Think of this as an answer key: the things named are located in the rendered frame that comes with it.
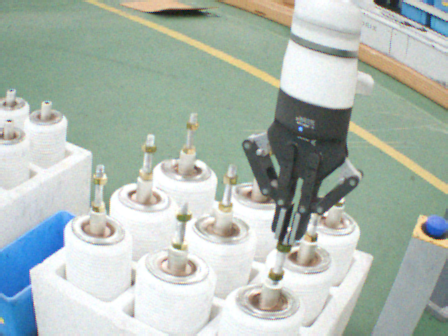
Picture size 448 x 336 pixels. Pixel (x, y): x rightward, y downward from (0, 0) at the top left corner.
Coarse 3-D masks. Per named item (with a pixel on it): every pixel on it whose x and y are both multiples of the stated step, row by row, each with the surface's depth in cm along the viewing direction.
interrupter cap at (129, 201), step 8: (128, 184) 92; (136, 184) 92; (120, 192) 89; (128, 192) 90; (160, 192) 92; (120, 200) 88; (128, 200) 88; (136, 200) 89; (152, 200) 90; (160, 200) 90; (168, 200) 90; (136, 208) 86; (144, 208) 87; (152, 208) 87; (160, 208) 87
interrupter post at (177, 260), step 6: (168, 252) 75; (174, 252) 74; (180, 252) 74; (186, 252) 74; (168, 258) 75; (174, 258) 74; (180, 258) 74; (186, 258) 75; (168, 264) 75; (174, 264) 74; (180, 264) 74; (174, 270) 75; (180, 270) 75
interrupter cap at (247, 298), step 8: (248, 288) 73; (256, 288) 74; (288, 288) 74; (240, 296) 72; (248, 296) 72; (256, 296) 73; (280, 296) 73; (288, 296) 73; (296, 296) 73; (240, 304) 70; (248, 304) 70; (256, 304) 71; (280, 304) 72; (288, 304) 71; (296, 304) 71; (248, 312) 69; (256, 312) 69; (264, 312) 69; (272, 312) 69; (280, 312) 69; (288, 312) 70
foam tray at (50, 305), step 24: (48, 264) 81; (264, 264) 93; (360, 264) 95; (48, 288) 78; (72, 288) 78; (336, 288) 88; (360, 288) 98; (48, 312) 80; (72, 312) 77; (96, 312) 75; (120, 312) 76; (216, 312) 82; (336, 312) 82
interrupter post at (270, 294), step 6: (264, 282) 70; (282, 282) 71; (264, 288) 70; (270, 288) 70; (276, 288) 70; (264, 294) 70; (270, 294) 70; (276, 294) 70; (264, 300) 70; (270, 300) 70; (276, 300) 71; (264, 306) 71; (270, 306) 71
